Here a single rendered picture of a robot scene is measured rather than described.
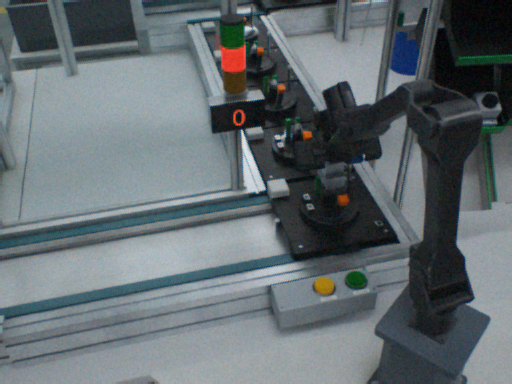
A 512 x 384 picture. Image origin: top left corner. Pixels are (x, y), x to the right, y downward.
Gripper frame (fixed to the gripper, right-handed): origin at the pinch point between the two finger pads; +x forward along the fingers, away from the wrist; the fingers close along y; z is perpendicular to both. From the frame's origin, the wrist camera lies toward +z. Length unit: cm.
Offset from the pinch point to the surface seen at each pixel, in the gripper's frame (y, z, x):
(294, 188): 5.3, -2.2, 17.1
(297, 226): 8.5, -12.7, 9.0
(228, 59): 20.5, 20.4, -11.8
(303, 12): -30, 82, 84
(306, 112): -8.2, 23.9, 37.4
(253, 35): -4, 66, 68
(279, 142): 4.7, 12.4, 25.0
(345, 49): -42, 62, 81
